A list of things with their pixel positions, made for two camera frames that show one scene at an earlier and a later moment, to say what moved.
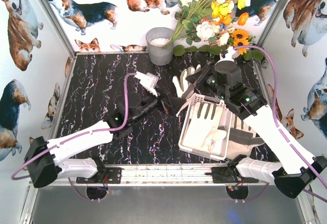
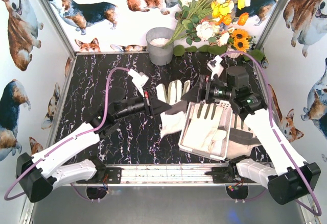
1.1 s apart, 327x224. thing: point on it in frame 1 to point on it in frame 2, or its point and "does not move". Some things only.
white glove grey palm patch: x=182 y=83 to x=172 y=119
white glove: x=203 y=134 does not move
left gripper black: x=165 y=100 to x=148 y=103
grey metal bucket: x=156 y=38 does not move
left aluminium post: x=45 y=2 does not move
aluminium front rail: x=163 y=175 does not move
